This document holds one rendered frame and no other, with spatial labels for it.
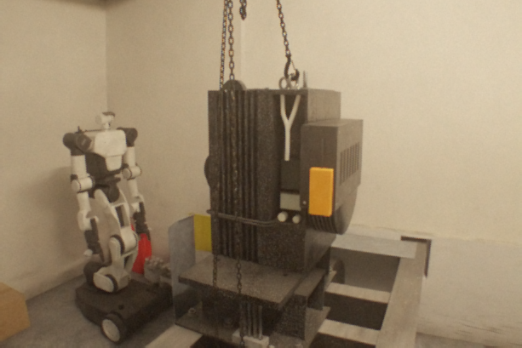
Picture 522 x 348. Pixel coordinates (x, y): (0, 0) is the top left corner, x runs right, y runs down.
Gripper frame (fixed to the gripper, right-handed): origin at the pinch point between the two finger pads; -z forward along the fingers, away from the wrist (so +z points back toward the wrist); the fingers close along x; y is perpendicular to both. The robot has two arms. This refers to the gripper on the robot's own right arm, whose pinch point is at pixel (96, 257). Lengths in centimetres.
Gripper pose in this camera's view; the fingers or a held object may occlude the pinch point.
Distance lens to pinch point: 259.0
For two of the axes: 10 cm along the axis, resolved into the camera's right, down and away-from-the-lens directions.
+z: -1.8, -9.8, -0.6
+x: 8.8, -1.3, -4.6
